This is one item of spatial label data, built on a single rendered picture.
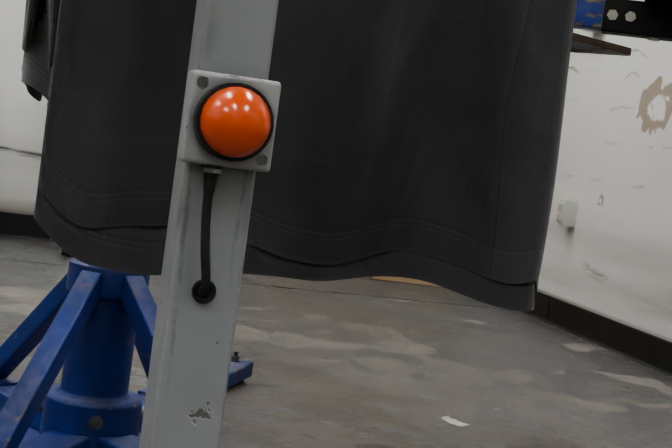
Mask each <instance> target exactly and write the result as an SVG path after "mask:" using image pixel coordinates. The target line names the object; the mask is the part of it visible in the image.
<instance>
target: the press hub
mask: <svg viewBox="0 0 672 448"><path fill-rule="evenodd" d="M82 270H85V271H91V272H97V273H101V274H102V285H101V293H100V298H99V300H98V302H97V304H96V306H95V308H94V309H93V311H92V313H91V315H90V317H89V319H88V320H87V322H86V324H85V326H84V328H83V330H82V331H81V333H80V335H79V337H78V339H77V341H76V342H75V344H74V346H73V348H72V350H71V352H70V353H69V355H68V357H67V359H66V361H65V363H64V364H63V370H62V378H61V383H60V384H55V385H52V386H51V388H50V390H49V392H48V394H47V396H46V397H45V399H44V401H43V403H42V405H41V407H40V408H39V410H38V412H41V420H40V428H39V431H38V430H36V429H34V428H32V427H29V429H28V430H27V432H26V434H25V436H24V438H23V440H22V441H24V440H27V439H29V438H31V437H34V436H36V435H38V434H41V433H43V432H46V431H48V430H50V429H53V430H56V431H59V432H63V433H67V434H72V435H78V436H86V437H89V438H90V444H89V448H96V442H97V439H98V438H100V437H122V436H127V435H131V434H133V435H135V436H137V437H139V438H140V436H141V434H140V433H138V431H139V423H140V420H141V419H143V413H144V408H142V399H141V398H140V397H139V395H137V394H136V393H134V392H132V391H130V390H128V389H129V382H130V374H131V366H132V358H133V351H134V343H135V335H136V333H135V330H134V328H133V326H132V324H131V321H130V319H129V317H128V315H127V312H126V310H125V308H124V306H123V303H122V301H121V296H122V286H123V279H124V278H125V277H126V276H143V277H144V280H145V282H146V284H147V286H148V287H149V280H150V275H137V274H129V273H123V272H117V271H112V270H108V269H103V268H99V267H96V266H92V265H89V264H86V263H83V262H81V261H79V260H77V259H75V258H71V259H70V260H69V266H68V274H67V282H66V289H67V290H69V291H70V290H71V288H72V286H73V285H74V283H75V281H76V279H77V278H78V276H79V274H80V272H81V271H82ZM22 441H21V442H22Z"/></svg>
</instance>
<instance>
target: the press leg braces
mask: <svg viewBox="0 0 672 448"><path fill-rule="evenodd" d="M67 274H68V273H67ZM67 274H66V275H65V276H64V277H63V278H62V279H61V280H60V281H59V282H58V284H57V285H56V286H55V287H54V288H53V289H52V290H51V291H50V292H49V293H48V294H47V296H46V297H45V298H44V299H43V300H42V301H41V302H40V303H39V304H38V305H37V307H36V308H35V309H34V310H33V311H32V312H31V313H30V314H29V315H28V316H27V317H26V319H25V320H24V321H23V322H22V323H21V324H20V325H19V326H18V327H17V328H16V330H15V331H14V332H13V333H12V334H11V335H10V336H9V337H8V338H7V339H6V340H5V342H4V343H3V344H2V345H1V346H0V386H8V385H16V386H15V388H14V390H13V392H12V393H11V395H10V397H9V399H8V400H7V402H6V404H5V406H4V407H3V409H2V411H1V413H0V448H18V447H19V445H20V443H21V441H22V440H23V438H24V436H25V434H26V432H27V430H28V429H29V427H30V425H31V423H32V421H33V419H34V418H35V416H36V414H37V412H38V410H39V408H40V407H41V405H42V403H43V401H44V399H45V397H46V396H47V394H48V392H49V390H50V388H51V386H52V385H53V383H54V381H55V379H56V377H57V375H58V374H59V372H60V370H61V368H62V366H63V364H64V363H65V361H66V359H67V357H68V355H69V353H70V352H71V350H72V348H73V346H74V344H75V342H76V341H77V339H78V337H79V335H80V333H81V331H82V330H83V328H84V326H85V324H86V322H87V320H88V319H89V317H90V315H91V313H92V311H93V309H94V308H95V306H96V304H97V302H98V300H99V298H100V293H101V285H102V274H101V273H97V272H91V271H85V270H82V271H81V272H80V274H79V276H78V278H77V279H76V281H75V283H74V285H73V286H72V288H71V290H70V291H69V290H67V289H66V282H67ZM121 301H122V303H123V306H124V308H125V310H126V312H127V315H128V317H129V319H130V321H131V324H132V326H133V328H134V330H135V333H136V335H135V343H134V344H135V347H136V350H137V352H138V355H139V358H140V360H141V363H142V366H143V368H144V371H145V374H146V376H147V379H148V374H149V366H150V359H151V351H152V343H153V335H154V328H155V320H156V312H157V306H156V303H155V301H154V299H153V297H152V295H151V293H150V290H149V288H148V286H147V284H146V282H145V280H144V277H143V276H126V277H125V278H124V279H123V286H122V296H121ZM40 342H41V343H40ZM39 343H40V344H39ZM38 344H39V346H38V348H37V350H36V351H35V353H34V355H33V357H32V358H31V360H30V362H29V364H28V365H27V367H26V369H25V371H24V372H23V374H22V376H21V378H20V379H19V381H18V380H16V379H13V378H11V377H9V375H10V374H11V373H12V372H13V371H14V370H15V368H16V367H17V366H18V365H19V364H20V363H21V362H22V361H23V360H24V359H25V358H26V357H27V356H28V355H29V354H30V353H31V352H32V350H33V349H34V348H35V347H36V346H37V345H38Z"/></svg>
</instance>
